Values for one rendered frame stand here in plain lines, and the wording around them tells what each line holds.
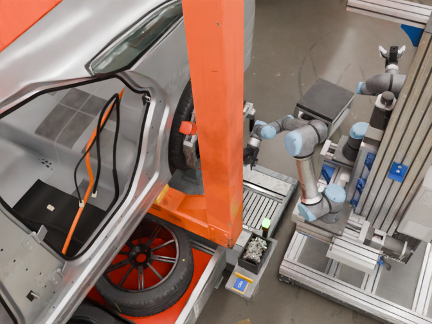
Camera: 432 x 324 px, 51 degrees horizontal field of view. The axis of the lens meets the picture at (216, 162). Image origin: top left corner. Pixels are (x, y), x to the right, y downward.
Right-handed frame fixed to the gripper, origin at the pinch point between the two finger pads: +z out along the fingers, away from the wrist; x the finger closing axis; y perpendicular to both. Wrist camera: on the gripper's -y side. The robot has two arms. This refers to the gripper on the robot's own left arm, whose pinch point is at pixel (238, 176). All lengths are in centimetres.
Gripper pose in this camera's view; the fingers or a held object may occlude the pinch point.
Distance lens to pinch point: 269.7
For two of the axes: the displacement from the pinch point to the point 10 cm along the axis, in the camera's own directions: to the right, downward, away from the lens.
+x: -7.1, -2.8, 6.5
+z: -3.6, 9.3, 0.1
